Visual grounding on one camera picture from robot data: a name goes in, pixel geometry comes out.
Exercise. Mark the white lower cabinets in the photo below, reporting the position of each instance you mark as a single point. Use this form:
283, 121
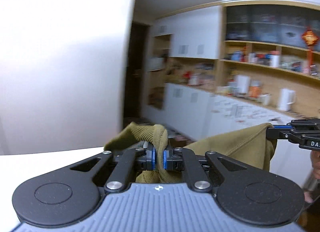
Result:
198, 114

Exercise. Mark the red Chinese knot ornament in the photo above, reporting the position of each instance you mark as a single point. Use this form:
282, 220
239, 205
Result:
310, 39

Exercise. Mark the white upper cabinet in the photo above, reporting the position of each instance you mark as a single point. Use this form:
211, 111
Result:
193, 34

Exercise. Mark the white kettle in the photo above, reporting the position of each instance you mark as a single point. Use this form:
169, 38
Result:
287, 97

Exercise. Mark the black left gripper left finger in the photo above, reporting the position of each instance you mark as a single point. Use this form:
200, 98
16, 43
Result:
70, 194

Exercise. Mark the olive green sweatshirt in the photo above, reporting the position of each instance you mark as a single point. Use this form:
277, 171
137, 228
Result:
247, 145

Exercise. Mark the wooden wall shelf unit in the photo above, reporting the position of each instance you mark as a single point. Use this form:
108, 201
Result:
260, 40

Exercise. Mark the white tall container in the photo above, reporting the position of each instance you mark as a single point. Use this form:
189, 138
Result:
242, 83

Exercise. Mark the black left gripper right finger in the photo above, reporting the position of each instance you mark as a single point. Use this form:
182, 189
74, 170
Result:
243, 192

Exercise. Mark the person's right hand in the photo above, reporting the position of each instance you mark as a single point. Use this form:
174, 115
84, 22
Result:
314, 156

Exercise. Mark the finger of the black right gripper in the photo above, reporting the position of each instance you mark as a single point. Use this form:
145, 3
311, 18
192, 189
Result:
306, 137
309, 124

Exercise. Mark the white mug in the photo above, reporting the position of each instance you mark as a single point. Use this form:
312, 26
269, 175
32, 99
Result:
265, 99

